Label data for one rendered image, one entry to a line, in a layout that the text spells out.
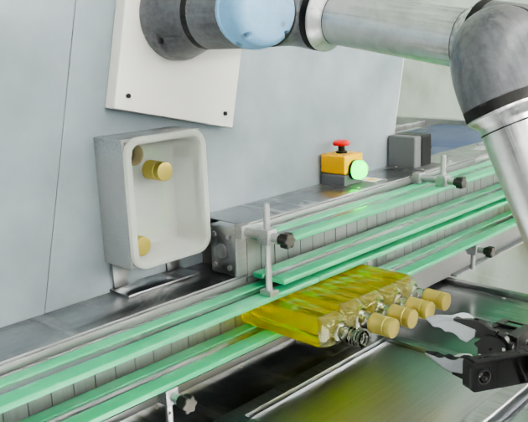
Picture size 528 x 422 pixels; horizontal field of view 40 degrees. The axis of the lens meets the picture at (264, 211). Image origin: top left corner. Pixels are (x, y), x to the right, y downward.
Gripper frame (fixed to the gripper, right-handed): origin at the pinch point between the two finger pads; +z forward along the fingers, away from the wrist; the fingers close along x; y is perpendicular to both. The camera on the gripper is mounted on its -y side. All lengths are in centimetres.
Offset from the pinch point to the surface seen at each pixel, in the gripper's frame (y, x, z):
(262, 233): -9.9, 15.5, 27.4
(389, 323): -1.2, 1.2, 7.1
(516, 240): 110, -14, 35
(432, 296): 15.9, 0.7, 9.0
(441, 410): 1.7, -13.0, -1.3
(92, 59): -28, 46, 48
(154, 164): -20, 28, 43
